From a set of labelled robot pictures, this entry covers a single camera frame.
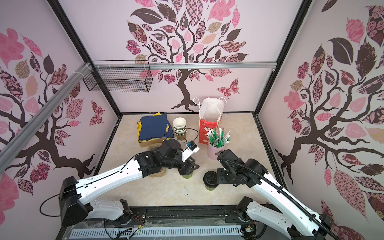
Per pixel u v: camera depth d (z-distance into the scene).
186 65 0.94
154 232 0.70
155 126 1.07
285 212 0.41
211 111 1.04
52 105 0.64
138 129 1.06
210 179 0.74
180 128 0.91
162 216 0.74
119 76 0.95
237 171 0.50
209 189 0.79
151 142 0.98
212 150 0.88
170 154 0.53
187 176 0.85
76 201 0.39
